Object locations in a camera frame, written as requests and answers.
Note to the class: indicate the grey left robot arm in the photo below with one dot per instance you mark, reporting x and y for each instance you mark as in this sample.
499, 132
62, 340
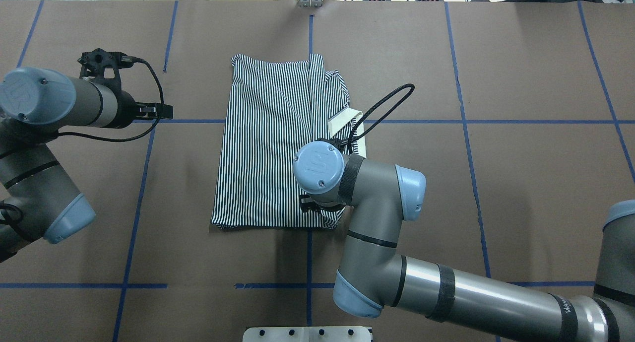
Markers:
36, 104

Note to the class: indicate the navy white striped polo shirt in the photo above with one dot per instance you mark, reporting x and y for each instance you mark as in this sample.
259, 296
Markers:
274, 110

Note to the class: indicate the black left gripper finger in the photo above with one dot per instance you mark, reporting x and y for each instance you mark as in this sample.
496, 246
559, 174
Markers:
154, 111

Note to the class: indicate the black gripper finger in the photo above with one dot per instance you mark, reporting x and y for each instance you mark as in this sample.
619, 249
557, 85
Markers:
307, 203

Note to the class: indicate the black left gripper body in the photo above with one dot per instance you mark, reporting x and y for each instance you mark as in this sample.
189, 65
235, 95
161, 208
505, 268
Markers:
126, 109

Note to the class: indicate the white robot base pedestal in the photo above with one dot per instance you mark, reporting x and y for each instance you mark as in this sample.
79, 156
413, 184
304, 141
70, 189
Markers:
309, 334

